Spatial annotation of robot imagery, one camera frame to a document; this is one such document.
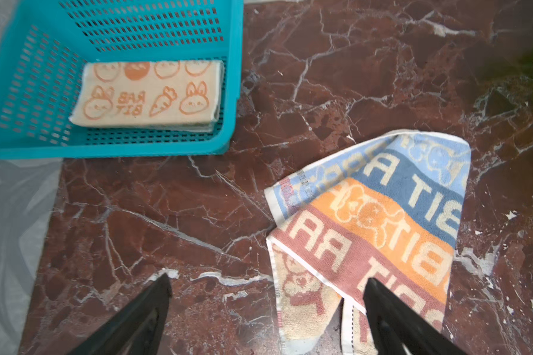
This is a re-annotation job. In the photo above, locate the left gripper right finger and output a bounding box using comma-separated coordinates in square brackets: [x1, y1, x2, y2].
[364, 277, 465, 355]

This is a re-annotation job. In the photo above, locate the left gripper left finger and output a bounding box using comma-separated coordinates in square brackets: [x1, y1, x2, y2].
[70, 275, 173, 354]

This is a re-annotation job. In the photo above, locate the striped multicolour rabbit towel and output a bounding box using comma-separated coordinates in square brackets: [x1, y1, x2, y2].
[264, 130, 471, 354]

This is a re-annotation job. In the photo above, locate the orange bunny towel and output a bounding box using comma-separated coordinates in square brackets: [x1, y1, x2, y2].
[70, 60, 224, 133]

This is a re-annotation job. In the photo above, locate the teal plastic basket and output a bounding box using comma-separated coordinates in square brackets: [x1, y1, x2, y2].
[0, 1, 244, 160]

